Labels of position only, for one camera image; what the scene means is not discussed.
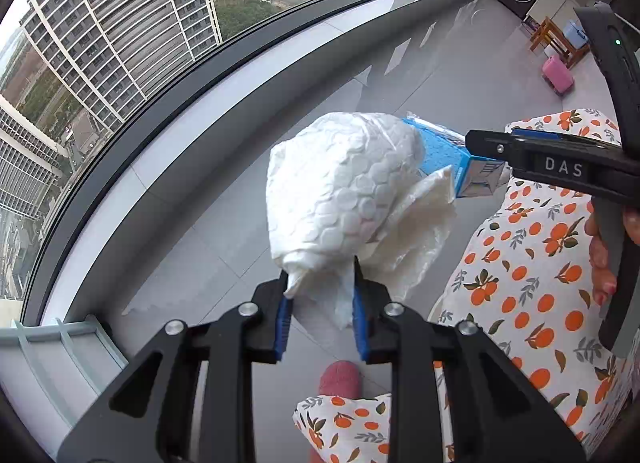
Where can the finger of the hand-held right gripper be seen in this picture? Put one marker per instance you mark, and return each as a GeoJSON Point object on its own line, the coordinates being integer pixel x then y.
{"type": "Point", "coordinates": [487, 145]}
{"type": "Point", "coordinates": [535, 134]}

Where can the tall apartment building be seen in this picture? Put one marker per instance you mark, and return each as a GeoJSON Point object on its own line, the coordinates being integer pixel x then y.
{"type": "Point", "coordinates": [125, 18]}

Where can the grey apartment block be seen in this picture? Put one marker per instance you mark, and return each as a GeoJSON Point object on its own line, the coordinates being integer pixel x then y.
{"type": "Point", "coordinates": [25, 163]}

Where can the person's right hand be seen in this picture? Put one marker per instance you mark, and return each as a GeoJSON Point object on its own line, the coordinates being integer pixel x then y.
{"type": "Point", "coordinates": [600, 263]}

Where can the white bubble wrap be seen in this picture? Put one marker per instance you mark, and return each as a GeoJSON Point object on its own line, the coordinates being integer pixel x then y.
{"type": "Point", "coordinates": [340, 193]}

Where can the light blue rack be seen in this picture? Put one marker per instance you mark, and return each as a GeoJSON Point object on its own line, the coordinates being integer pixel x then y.
{"type": "Point", "coordinates": [50, 338]}

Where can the wooden stool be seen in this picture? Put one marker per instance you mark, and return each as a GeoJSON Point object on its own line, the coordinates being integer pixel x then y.
{"type": "Point", "coordinates": [547, 38]}

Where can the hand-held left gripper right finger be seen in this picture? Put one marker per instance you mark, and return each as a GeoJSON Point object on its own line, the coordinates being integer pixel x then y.
{"type": "Point", "coordinates": [360, 328]}

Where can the black window frame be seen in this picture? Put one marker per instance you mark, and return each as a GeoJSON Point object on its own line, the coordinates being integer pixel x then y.
{"type": "Point", "coordinates": [300, 32]}

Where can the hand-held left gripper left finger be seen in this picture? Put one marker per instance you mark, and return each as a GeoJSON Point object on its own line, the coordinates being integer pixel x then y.
{"type": "Point", "coordinates": [280, 328]}

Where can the light blue storage box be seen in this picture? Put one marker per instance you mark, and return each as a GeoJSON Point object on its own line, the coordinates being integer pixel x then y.
{"type": "Point", "coordinates": [575, 34]}

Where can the pink stool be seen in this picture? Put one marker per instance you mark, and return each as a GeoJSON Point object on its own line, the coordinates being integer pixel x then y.
{"type": "Point", "coordinates": [557, 74]}

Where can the dark pink fuzzy slipper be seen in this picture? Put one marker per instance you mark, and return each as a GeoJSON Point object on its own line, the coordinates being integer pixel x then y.
{"type": "Point", "coordinates": [341, 382]}

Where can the blue printed carton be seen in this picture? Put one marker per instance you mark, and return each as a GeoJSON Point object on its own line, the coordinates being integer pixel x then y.
{"type": "Point", "coordinates": [440, 153]}

